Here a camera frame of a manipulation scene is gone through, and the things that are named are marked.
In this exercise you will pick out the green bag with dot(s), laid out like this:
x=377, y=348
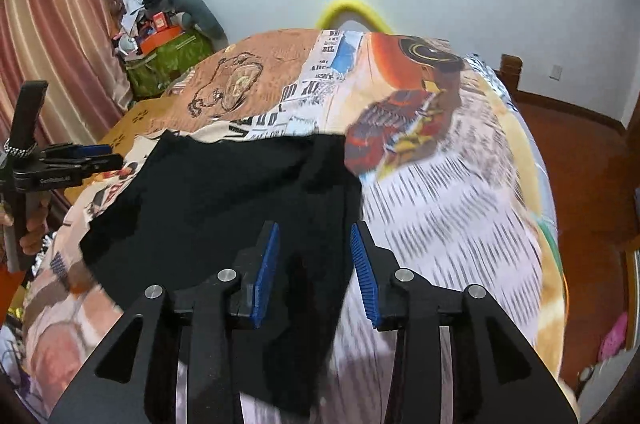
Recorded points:
x=170, y=58

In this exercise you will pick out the yellow paw print blanket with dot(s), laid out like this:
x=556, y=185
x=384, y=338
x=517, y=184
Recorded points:
x=125, y=123

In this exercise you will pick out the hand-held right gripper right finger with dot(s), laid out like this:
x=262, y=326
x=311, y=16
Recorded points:
x=365, y=274

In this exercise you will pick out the person's left forearm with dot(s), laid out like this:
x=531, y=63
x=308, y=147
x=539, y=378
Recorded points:
x=10, y=281

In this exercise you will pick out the pink striped curtain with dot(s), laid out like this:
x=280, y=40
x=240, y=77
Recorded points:
x=65, y=3

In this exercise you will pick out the white wall socket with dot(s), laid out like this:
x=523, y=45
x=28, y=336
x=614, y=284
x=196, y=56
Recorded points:
x=554, y=71

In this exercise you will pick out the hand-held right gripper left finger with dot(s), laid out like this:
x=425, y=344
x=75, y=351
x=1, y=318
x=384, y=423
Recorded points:
x=265, y=274

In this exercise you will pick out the person's left hand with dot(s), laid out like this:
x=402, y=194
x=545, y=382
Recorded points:
x=37, y=224

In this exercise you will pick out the bed with printed orange sheet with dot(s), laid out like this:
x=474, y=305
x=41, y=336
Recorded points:
x=450, y=229

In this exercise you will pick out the black cloth garment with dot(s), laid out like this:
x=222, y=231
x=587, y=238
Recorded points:
x=225, y=204

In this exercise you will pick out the orange box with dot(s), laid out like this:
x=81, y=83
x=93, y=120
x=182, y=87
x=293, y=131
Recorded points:
x=160, y=38

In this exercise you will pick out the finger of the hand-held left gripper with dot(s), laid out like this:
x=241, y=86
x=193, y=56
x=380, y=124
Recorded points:
x=92, y=150
x=102, y=164

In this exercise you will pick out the wooden bed post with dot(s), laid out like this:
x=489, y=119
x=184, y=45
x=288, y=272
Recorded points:
x=511, y=73

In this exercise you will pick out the pink slippers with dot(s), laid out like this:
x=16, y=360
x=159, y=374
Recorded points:
x=614, y=336

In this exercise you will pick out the pile of assorted clutter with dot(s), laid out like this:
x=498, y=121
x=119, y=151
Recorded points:
x=142, y=11

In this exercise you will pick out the yellow foam tube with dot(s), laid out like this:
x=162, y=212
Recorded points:
x=345, y=2

